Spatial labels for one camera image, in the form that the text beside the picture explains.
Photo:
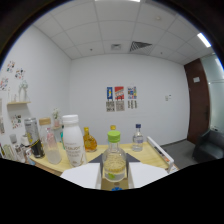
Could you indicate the small pink bottle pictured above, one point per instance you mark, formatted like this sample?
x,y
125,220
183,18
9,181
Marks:
x,y
50,137

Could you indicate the red white wall poster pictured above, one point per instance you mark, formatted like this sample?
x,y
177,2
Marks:
x,y
119,93

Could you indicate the ceiling light panel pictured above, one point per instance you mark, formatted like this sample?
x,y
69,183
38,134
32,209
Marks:
x,y
204,40

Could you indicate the colourful wall sticker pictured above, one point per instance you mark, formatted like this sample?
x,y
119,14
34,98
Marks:
x,y
20,73
4,83
10,66

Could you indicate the brown door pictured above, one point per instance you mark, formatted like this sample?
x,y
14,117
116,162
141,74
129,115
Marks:
x,y
198,106

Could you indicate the glass bottle cork lid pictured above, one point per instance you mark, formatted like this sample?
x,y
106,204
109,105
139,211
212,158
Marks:
x,y
53,155

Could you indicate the clear bottle blue cap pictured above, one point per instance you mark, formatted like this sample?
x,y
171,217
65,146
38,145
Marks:
x,y
137,141

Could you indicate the tall black silver can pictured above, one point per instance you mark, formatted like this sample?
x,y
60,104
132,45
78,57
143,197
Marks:
x,y
33,136

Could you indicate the wall sticker sheet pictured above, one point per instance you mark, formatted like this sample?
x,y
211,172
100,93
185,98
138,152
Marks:
x,y
16,121

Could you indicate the amber liquid bottle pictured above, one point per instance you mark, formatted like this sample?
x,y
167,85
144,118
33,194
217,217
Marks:
x,y
90,143

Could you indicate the multicoloured wall poster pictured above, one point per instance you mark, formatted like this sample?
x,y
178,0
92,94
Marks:
x,y
132,92

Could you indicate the square ceiling fixture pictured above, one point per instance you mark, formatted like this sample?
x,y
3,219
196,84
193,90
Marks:
x,y
116,47

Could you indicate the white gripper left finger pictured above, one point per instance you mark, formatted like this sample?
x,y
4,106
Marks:
x,y
83,175

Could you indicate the large white bottle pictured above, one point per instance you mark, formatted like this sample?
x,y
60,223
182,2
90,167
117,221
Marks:
x,y
74,143

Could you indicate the black white printed sheet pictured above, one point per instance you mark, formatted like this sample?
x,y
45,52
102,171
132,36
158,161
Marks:
x,y
110,106
132,104
120,106

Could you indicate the small light blue bottle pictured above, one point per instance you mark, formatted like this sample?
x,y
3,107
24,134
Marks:
x,y
116,188

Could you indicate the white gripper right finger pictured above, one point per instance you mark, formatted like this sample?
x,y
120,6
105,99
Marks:
x,y
145,173

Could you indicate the small white flower vase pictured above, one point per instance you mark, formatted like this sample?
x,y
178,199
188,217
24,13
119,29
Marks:
x,y
56,118

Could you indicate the wooden wall shelf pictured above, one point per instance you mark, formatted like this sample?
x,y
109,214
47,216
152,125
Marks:
x,y
18,103

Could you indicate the ceiling air vent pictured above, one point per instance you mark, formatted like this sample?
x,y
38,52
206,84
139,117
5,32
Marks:
x,y
140,46

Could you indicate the clear bottle green cap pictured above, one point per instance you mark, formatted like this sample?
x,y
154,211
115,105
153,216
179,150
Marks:
x,y
114,160

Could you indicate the blue wall poster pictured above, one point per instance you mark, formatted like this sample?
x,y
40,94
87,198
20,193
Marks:
x,y
109,93

